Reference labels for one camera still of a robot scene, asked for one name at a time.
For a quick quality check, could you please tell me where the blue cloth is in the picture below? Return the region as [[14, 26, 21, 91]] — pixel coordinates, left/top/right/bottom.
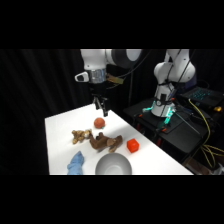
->
[[66, 150, 86, 176]]

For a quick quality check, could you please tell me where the grey bowl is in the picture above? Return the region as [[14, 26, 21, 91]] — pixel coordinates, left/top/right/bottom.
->
[[94, 152, 133, 176]]

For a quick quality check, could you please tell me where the black curtain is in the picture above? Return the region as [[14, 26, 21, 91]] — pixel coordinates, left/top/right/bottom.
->
[[0, 49, 224, 176]]

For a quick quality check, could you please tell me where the tan flat adapter board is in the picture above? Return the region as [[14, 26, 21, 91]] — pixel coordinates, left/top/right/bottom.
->
[[105, 74, 124, 86]]

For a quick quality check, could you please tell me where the orange ball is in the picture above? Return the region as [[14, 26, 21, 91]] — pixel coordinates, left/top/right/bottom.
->
[[93, 117, 106, 130]]

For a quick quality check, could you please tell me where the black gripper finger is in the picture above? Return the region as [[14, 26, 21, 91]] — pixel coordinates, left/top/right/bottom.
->
[[99, 96, 110, 118], [92, 96, 102, 112]]

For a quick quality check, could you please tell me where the yellow cable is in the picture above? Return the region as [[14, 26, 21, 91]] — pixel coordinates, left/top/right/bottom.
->
[[187, 98, 224, 168]]

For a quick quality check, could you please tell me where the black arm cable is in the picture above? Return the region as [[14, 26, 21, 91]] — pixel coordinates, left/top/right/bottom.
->
[[117, 49, 152, 80]]

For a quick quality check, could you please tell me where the small tan plush toy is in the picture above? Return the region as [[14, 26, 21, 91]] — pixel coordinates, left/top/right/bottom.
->
[[71, 128, 93, 145]]

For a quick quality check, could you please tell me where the black laptop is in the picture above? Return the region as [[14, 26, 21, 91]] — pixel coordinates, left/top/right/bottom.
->
[[180, 86, 224, 108]]

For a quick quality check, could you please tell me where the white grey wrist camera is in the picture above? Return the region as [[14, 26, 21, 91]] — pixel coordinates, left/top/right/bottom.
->
[[74, 71, 90, 83]]

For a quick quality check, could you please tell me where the black robot stand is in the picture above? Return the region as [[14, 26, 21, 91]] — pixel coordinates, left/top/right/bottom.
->
[[123, 97, 224, 165]]

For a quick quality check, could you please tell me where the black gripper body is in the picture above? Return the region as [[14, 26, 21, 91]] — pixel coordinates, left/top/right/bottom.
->
[[88, 81, 109, 99]]

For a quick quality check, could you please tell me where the red cube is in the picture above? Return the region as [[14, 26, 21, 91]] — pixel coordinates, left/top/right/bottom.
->
[[126, 138, 140, 154]]

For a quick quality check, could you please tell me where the brown plush deer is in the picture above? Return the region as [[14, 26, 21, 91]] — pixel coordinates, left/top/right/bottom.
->
[[88, 132, 124, 154]]

